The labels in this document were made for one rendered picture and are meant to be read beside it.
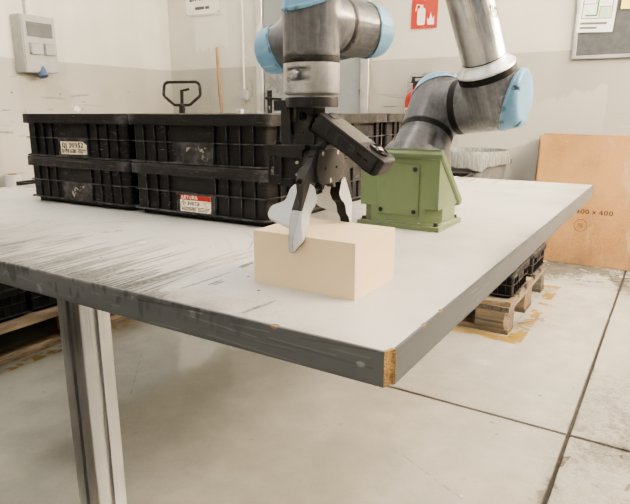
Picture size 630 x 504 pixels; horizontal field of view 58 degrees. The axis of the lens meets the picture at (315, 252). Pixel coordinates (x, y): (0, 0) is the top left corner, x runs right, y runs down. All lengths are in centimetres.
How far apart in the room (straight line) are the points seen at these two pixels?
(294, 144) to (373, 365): 34
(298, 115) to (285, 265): 20
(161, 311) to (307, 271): 20
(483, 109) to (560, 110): 299
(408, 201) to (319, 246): 47
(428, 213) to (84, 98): 434
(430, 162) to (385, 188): 11
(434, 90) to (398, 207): 27
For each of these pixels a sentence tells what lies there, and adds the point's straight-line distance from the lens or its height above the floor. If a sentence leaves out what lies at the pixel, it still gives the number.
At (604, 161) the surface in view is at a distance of 399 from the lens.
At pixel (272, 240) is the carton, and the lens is 78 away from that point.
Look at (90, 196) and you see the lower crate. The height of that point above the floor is 73.
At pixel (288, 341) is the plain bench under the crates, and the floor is 69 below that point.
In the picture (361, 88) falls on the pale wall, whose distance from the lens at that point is 462.
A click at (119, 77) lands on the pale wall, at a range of 549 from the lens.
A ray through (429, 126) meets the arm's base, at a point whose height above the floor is 90.
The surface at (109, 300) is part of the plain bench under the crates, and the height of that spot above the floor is 68.
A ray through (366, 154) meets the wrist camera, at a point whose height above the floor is 88.
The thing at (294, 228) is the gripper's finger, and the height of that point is 79.
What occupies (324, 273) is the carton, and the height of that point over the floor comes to 73.
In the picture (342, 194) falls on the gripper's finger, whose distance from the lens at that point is 82.
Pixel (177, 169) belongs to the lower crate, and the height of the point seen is 81.
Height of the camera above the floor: 93
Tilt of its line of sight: 14 degrees down
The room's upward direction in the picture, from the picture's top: straight up
